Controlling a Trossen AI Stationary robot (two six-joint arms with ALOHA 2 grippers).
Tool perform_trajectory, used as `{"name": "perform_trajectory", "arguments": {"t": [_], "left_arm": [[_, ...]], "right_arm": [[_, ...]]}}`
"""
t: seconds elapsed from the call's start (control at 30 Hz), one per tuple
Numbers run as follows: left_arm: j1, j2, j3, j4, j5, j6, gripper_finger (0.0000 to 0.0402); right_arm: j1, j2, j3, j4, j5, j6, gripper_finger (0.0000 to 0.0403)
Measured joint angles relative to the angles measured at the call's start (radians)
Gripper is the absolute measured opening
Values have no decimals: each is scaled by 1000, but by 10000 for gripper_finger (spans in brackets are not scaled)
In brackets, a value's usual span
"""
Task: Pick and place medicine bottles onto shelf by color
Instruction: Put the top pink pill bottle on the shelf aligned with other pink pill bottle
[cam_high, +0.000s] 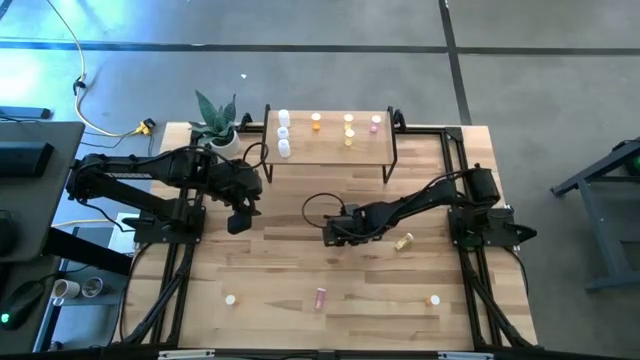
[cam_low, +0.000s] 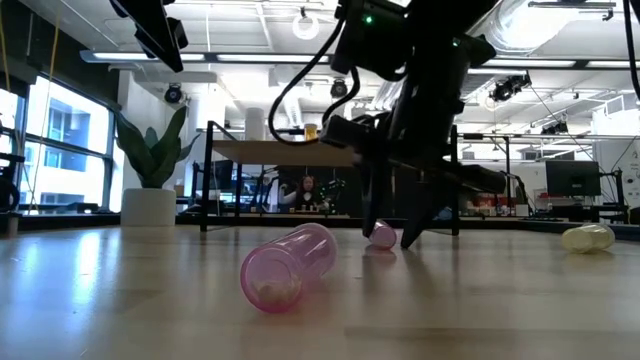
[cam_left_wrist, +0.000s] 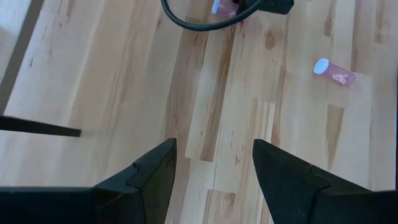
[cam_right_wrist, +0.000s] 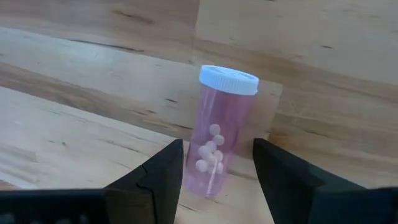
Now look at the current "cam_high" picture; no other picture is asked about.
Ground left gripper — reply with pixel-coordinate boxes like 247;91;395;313
201;158;265;215

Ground wooden shelf black legs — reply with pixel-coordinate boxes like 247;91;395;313
259;103;400;185

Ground green plant white pot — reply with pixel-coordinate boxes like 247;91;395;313
188;89;242;160

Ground white power box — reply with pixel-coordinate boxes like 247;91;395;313
108;212;139;254

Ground black diagonal beam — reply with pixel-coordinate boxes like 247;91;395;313
43;227;134;275

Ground grey round cup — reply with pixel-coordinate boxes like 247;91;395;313
81;276;105;299

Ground dark grey desk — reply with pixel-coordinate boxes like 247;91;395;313
0;121;86;354

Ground black rectangular box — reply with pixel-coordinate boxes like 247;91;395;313
0;141;55;179

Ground dark flat bar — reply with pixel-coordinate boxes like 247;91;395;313
0;105;53;121

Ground black computer mouse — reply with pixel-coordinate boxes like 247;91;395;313
0;282;46;331

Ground dark grey metal stand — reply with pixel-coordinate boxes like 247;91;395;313
549;134;640;294

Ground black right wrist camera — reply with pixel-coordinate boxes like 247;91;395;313
322;225;354;248

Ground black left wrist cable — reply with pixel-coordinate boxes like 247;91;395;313
214;141;270;171

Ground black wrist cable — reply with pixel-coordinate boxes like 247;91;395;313
301;192;349;231
214;141;270;171

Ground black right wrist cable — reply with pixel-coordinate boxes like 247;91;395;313
301;192;349;231

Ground black aluminium table frame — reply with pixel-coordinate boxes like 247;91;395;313
117;122;539;351

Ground black cable bundle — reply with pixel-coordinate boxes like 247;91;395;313
119;242;197;347
457;244;539;350

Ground thin yellow cable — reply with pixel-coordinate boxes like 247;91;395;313
52;217;117;229

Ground silver metal bracket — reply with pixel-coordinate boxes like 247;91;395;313
157;349;216;360
437;351;495;360

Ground pale yellow power cable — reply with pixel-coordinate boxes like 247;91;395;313
46;0;146;139

